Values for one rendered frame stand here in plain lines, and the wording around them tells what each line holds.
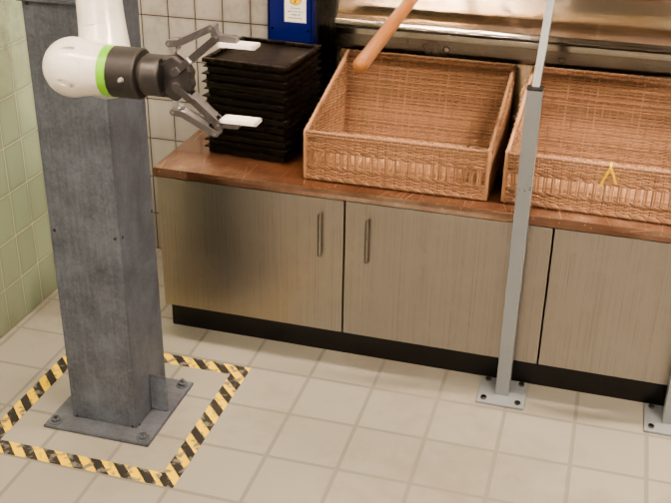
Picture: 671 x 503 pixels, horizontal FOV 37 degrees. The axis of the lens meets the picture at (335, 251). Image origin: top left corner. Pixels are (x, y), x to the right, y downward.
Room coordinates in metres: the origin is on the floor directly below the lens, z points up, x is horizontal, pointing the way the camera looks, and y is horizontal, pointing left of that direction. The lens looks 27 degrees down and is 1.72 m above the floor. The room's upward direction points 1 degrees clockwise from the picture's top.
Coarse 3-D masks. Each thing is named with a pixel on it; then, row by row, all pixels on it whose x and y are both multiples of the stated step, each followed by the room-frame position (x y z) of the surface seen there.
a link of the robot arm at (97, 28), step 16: (80, 0) 1.91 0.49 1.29; (96, 0) 1.90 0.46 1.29; (112, 0) 1.92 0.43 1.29; (80, 16) 1.90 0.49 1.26; (96, 16) 1.89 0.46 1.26; (112, 16) 1.90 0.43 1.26; (80, 32) 1.90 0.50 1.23; (96, 32) 1.88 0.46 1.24; (112, 32) 1.89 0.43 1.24; (96, 96) 1.83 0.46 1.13
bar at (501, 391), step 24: (552, 0) 2.69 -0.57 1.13; (648, 0) 2.63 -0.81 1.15; (528, 96) 2.48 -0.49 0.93; (528, 120) 2.48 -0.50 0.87; (528, 144) 2.48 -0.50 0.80; (528, 168) 2.48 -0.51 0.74; (528, 192) 2.48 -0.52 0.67; (528, 216) 2.48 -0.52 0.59; (504, 312) 2.48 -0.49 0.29; (504, 336) 2.48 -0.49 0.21; (504, 360) 2.48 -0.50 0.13; (480, 384) 2.53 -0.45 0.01; (504, 384) 2.48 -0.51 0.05; (648, 408) 2.42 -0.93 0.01; (648, 432) 2.32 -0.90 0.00
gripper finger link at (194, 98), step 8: (176, 88) 1.70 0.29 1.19; (184, 96) 1.70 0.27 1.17; (192, 96) 1.71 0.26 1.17; (200, 96) 1.72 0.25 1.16; (192, 104) 1.70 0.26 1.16; (200, 104) 1.70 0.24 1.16; (208, 104) 1.72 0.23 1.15; (200, 112) 1.70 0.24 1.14; (208, 112) 1.70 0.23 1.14; (216, 112) 1.71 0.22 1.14; (208, 120) 1.70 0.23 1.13; (216, 120) 1.69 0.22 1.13
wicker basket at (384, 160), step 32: (352, 64) 3.18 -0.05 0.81; (384, 64) 3.16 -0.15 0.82; (448, 64) 3.11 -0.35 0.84; (480, 64) 3.08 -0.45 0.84; (512, 64) 3.06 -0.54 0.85; (352, 96) 3.16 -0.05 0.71; (384, 96) 3.13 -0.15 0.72; (416, 96) 3.11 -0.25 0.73; (448, 96) 3.08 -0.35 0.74; (512, 96) 3.03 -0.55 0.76; (320, 128) 2.89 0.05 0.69; (352, 128) 3.13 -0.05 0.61; (384, 128) 3.10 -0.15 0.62; (416, 128) 3.08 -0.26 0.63; (480, 128) 3.03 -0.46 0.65; (320, 160) 2.75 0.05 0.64; (352, 160) 2.89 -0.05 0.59; (384, 160) 2.69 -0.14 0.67; (416, 160) 2.66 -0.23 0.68; (448, 160) 2.91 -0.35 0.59; (480, 160) 2.91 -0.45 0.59; (416, 192) 2.66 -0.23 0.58; (448, 192) 2.64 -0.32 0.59; (480, 192) 2.61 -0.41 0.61
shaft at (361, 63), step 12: (408, 0) 2.35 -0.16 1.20; (396, 12) 2.22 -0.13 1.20; (408, 12) 2.30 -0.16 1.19; (384, 24) 2.12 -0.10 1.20; (396, 24) 2.15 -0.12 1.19; (384, 36) 2.04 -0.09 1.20; (372, 48) 1.94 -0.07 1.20; (360, 60) 1.86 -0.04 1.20; (372, 60) 1.90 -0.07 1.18; (360, 72) 1.86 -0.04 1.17
